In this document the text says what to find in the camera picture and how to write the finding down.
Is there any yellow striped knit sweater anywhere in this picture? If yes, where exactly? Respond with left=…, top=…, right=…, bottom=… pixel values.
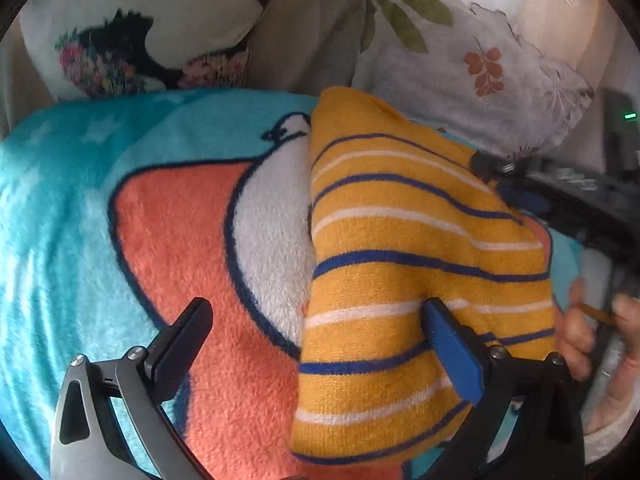
left=291, top=86, right=557, bottom=467

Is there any person's right hand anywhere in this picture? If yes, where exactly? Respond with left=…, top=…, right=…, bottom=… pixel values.
left=555, top=280, right=640, bottom=433

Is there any teal printed fleece blanket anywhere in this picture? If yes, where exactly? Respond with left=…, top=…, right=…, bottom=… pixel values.
left=0, top=87, right=601, bottom=480

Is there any beige sofa backrest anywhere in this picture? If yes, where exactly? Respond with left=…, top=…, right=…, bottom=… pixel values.
left=247, top=0, right=375, bottom=97

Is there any white leaf print pillow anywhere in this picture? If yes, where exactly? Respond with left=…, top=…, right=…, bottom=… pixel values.
left=342, top=0, right=597, bottom=162

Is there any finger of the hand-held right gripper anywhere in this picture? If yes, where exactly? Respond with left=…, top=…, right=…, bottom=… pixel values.
left=471, top=151, right=540, bottom=184
left=495, top=182, right=557, bottom=223

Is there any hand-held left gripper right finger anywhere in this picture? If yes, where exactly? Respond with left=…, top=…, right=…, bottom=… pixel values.
left=422, top=297, right=586, bottom=480

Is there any white figure print pillow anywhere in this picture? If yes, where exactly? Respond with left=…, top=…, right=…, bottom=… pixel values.
left=20, top=0, right=297, bottom=104

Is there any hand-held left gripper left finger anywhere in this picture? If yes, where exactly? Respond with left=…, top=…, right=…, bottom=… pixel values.
left=49, top=297, right=214, bottom=480

